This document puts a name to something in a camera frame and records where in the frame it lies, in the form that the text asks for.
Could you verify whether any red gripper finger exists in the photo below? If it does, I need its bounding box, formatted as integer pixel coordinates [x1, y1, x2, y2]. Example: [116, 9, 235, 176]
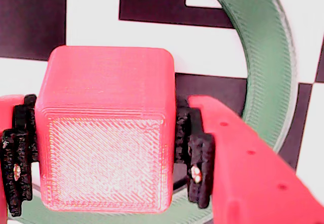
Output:
[0, 94, 38, 224]
[175, 94, 324, 224]

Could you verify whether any red cube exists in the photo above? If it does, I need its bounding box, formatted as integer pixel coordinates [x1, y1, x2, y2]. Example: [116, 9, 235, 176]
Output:
[34, 45, 176, 214]

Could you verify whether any black white marker checkerboard mat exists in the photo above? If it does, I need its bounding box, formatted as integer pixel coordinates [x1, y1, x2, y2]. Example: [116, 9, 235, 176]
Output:
[0, 0, 324, 224]

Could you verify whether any green ring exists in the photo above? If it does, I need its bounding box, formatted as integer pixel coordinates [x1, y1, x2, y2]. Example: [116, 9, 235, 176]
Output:
[7, 0, 299, 224]

